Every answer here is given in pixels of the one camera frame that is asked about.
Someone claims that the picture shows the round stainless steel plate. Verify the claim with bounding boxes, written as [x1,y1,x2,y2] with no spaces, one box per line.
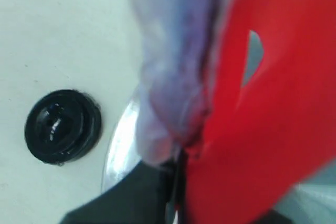
[101,92,335,223]

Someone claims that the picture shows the red flag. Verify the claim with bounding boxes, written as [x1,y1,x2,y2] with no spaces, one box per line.
[130,0,336,224]

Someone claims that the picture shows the black round flag base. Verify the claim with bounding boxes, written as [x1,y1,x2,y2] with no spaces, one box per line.
[25,89,102,165]

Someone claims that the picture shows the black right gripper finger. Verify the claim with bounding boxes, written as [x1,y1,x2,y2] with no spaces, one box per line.
[61,162,177,223]

